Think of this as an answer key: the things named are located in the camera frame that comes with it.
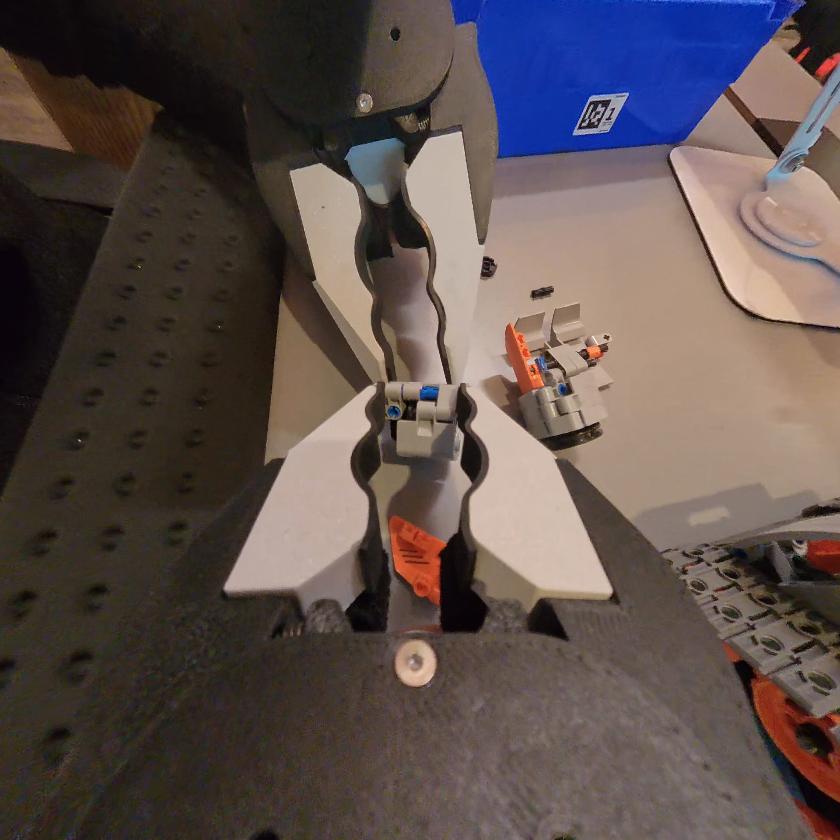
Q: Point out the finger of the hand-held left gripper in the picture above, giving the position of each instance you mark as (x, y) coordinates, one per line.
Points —
(453, 216)
(328, 229)

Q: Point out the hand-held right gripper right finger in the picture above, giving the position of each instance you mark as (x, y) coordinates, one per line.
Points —
(525, 525)

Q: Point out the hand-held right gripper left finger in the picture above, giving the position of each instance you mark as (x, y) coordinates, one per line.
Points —
(308, 525)

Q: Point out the small grey brick hinge assembly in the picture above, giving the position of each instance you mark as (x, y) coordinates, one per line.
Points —
(426, 439)

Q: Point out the black round brick connector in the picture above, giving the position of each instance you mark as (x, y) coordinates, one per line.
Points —
(489, 266)

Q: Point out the orange curved brick piece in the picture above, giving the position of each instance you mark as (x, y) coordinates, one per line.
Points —
(413, 551)

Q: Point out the grey orange brick wheel assembly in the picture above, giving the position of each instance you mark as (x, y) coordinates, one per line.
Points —
(558, 413)

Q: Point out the black dimpled cushion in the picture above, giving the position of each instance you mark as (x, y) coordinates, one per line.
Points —
(131, 394)

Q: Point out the grey orange tracked brick robot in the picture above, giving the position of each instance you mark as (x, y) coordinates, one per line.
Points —
(754, 623)

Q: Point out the blue bin with tag label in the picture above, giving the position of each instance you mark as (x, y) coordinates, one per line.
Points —
(656, 52)

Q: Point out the white document stand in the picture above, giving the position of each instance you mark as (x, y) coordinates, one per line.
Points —
(722, 216)

